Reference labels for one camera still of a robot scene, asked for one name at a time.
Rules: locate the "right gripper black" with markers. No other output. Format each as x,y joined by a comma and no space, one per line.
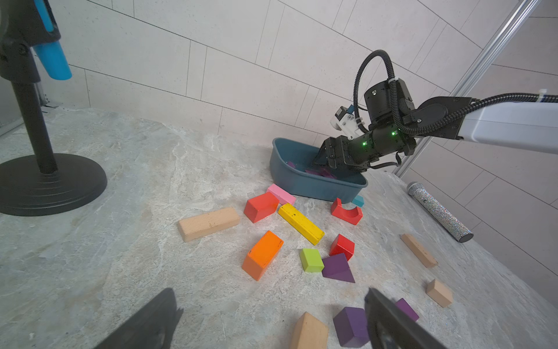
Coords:
373,150

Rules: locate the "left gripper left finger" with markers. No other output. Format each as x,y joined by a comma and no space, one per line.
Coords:
152,326

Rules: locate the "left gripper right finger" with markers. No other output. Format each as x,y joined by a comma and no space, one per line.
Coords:
389,327

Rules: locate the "teal plastic storage bin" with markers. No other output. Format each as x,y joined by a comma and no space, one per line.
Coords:
297,182

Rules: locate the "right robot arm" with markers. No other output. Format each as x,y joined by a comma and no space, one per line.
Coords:
513,120

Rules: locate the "purple small cube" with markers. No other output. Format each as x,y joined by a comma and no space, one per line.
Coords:
351,327

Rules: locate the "glittery silver cylinder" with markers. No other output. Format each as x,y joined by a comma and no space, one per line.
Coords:
449,222

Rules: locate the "small natural wood cube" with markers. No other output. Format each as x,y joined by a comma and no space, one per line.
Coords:
440,293

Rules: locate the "teal small block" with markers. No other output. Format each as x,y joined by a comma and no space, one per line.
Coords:
358,201

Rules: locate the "natural wood block right upright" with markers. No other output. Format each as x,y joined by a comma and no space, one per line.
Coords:
419,251

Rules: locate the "natural wood block lower left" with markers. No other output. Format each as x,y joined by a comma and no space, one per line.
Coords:
309,333

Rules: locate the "purple triangular block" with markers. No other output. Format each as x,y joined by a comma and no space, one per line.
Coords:
337,267

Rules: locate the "red arch block upper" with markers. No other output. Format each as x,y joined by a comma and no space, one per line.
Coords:
352,216

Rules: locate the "red small cube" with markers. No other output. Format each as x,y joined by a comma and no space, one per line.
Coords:
342,245

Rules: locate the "green small cube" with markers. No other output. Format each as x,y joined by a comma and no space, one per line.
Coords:
311,260

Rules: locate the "long natural wood block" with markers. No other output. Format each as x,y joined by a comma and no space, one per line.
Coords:
208,223

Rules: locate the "pink block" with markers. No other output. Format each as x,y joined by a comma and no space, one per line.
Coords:
283,196

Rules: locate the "yellow long block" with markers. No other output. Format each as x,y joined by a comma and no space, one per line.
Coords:
302,224

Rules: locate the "orange block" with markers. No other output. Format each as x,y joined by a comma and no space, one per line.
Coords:
262,255

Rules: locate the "red rectangular block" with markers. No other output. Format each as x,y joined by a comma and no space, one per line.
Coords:
261,207

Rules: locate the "microphone on black stand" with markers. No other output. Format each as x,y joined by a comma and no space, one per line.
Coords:
45,183

